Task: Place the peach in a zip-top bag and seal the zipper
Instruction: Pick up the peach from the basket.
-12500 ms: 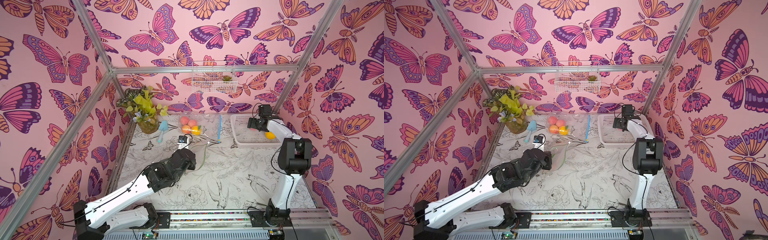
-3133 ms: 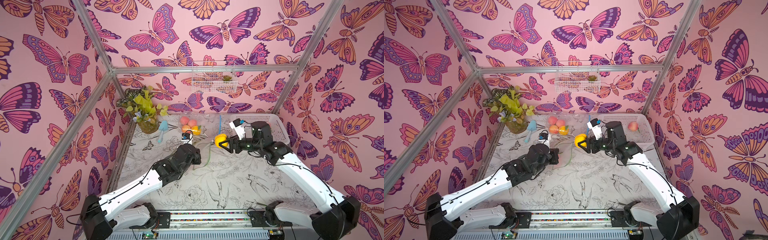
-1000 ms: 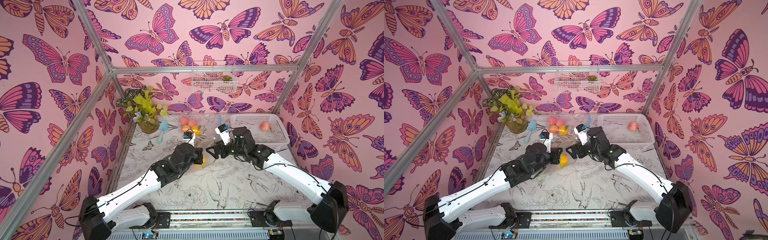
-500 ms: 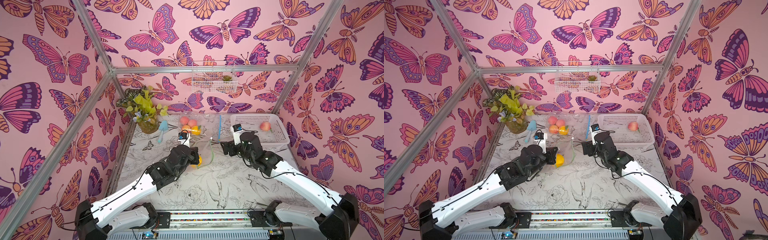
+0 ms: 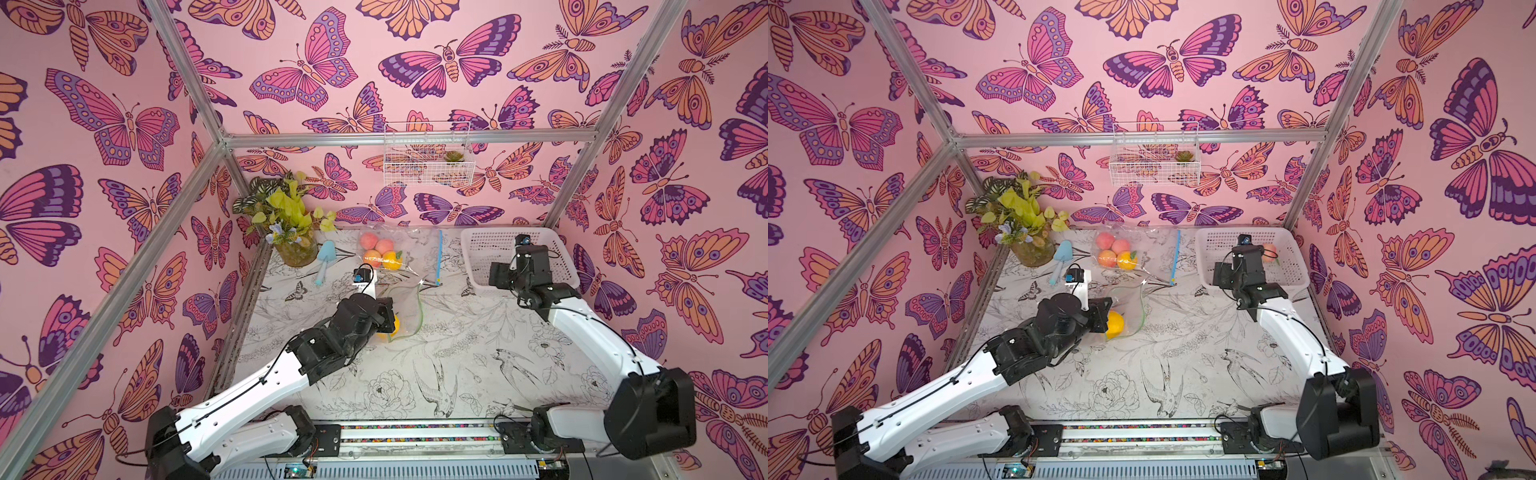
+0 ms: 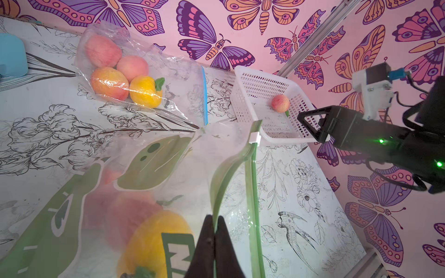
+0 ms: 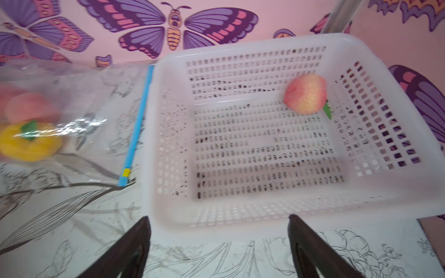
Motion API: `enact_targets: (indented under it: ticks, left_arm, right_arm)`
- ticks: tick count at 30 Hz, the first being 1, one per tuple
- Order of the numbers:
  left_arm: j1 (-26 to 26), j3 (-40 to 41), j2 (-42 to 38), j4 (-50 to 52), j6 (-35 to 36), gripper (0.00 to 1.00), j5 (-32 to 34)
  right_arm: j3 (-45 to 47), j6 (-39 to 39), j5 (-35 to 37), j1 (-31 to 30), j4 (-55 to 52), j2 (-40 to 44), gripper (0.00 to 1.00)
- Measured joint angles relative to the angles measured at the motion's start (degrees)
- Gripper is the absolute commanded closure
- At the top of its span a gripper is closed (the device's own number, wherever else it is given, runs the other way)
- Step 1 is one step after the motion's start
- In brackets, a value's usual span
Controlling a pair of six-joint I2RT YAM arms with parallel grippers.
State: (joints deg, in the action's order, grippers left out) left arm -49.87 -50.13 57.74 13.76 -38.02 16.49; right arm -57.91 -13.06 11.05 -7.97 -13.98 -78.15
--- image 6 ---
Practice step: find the clear blue-zipper zip bag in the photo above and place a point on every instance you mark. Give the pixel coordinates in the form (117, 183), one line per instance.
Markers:
(184, 88)

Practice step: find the yellow-orange peach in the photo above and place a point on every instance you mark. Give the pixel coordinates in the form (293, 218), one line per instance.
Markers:
(147, 91)

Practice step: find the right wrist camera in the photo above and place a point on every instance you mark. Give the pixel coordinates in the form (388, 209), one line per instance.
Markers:
(375, 85)

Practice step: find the green printed zip bag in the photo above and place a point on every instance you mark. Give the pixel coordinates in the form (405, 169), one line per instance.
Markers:
(179, 206)

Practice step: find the white plastic basket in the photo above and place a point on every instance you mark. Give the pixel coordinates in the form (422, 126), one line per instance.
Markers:
(251, 101)

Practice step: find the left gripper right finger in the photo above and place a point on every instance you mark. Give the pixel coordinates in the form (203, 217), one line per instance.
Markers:
(227, 265)

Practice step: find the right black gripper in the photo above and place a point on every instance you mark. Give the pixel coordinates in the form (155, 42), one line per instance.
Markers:
(377, 141)

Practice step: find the yellow bell pepper toy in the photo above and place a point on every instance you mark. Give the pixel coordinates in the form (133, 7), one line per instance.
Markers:
(161, 247)

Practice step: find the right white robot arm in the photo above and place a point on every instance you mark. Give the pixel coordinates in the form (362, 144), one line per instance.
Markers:
(418, 146)

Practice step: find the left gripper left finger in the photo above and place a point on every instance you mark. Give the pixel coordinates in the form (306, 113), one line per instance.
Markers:
(202, 264)

